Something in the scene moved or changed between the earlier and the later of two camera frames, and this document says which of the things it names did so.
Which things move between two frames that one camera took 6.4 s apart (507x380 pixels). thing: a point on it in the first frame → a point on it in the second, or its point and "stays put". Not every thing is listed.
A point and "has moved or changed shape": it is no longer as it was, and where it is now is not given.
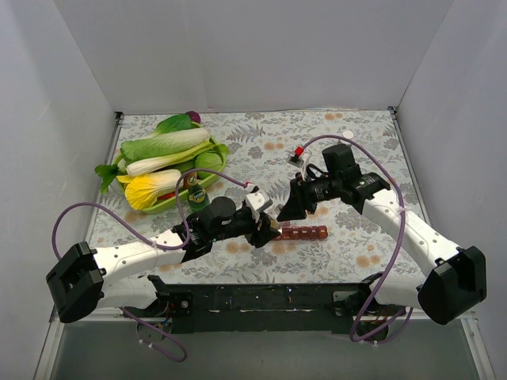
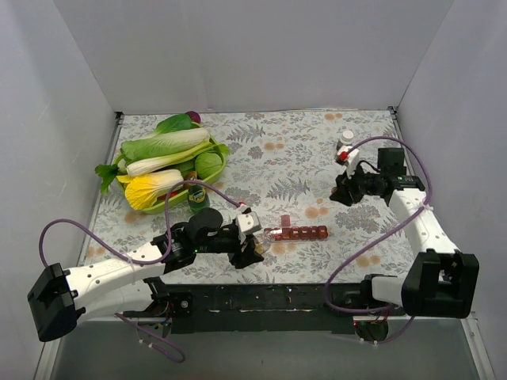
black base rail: x=263 y=308 stays put
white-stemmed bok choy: x=136 y=168 stays put
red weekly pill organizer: x=302 y=232 stays put
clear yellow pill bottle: x=274 y=224 has moved or changed shape
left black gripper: x=257 y=230 → x=241 y=245
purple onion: x=194 y=116 stays put
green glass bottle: x=196 y=198 stays put
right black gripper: x=299 y=194 → x=348 y=184
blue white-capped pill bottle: x=348 y=134 stays put
